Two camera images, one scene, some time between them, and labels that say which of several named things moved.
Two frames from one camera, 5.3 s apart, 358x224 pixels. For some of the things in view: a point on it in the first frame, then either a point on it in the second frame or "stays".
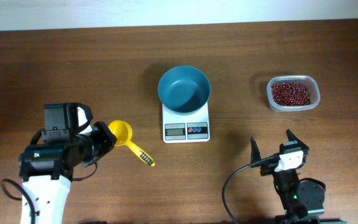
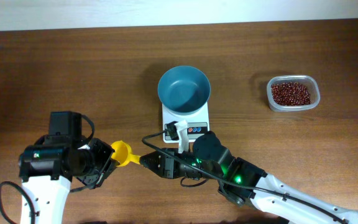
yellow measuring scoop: x=123 y=132 → x=122 y=154
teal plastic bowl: x=184 y=90 stays
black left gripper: x=106 y=139 → x=103 y=160
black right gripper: x=269 y=166 → x=167 y=163
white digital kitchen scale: x=186 y=129 stays
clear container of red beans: x=293 y=93 stays
